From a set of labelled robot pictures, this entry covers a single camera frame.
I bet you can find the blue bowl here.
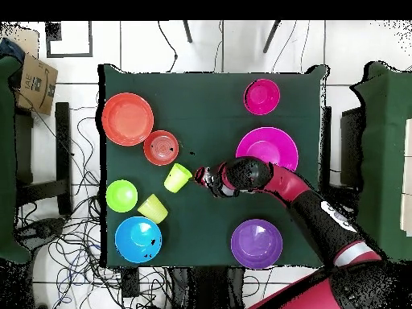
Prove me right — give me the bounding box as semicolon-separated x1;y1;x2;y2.
114;216;163;264

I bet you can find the small green bowl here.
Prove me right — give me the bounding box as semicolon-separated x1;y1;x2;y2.
105;179;139;214

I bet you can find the large magenta bowl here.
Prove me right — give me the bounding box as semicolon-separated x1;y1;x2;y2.
235;126;299;173

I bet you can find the green cloth side table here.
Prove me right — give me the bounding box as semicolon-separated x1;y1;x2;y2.
348;61;412;262
0;56;33;265

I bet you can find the white box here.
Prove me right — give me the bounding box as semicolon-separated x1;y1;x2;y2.
399;117;412;237

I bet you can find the dark grey pedestal leg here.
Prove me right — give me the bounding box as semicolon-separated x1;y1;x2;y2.
14;216;67;245

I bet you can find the black cable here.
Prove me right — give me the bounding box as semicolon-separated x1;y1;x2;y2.
157;20;179;73

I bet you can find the black robot column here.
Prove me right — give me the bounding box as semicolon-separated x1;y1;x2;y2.
170;266;245;309

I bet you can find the black power strip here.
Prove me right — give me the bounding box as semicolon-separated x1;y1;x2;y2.
120;266;141;299

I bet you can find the small crimson pink bowl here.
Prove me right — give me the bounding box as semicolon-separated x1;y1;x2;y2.
243;78;282;116

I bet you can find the cardboard box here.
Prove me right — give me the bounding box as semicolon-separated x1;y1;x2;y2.
14;53;59;116

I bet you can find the lime green cup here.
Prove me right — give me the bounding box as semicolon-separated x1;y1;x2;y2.
163;163;193;195

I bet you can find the purple bowl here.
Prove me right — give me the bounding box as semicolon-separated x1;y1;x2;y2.
230;218;284;270

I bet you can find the black chair frame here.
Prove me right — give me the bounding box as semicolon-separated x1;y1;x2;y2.
14;101;73;217

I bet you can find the black square floor frame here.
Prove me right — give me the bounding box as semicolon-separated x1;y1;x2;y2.
45;20;93;59

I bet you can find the tangle of black cables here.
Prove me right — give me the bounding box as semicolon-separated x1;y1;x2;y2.
14;105;168;309

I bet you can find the blue object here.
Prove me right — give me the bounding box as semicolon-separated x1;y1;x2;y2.
0;36;26;64

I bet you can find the dark green tablecloth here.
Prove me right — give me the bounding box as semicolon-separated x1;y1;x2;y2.
97;63;331;269

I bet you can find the small orange bowl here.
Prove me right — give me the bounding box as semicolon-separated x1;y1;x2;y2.
142;130;180;167

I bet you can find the large orange bowl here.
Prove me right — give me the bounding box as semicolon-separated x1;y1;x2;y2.
101;92;155;147

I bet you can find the yellow cup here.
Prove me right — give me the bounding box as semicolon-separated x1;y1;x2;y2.
137;193;169;225

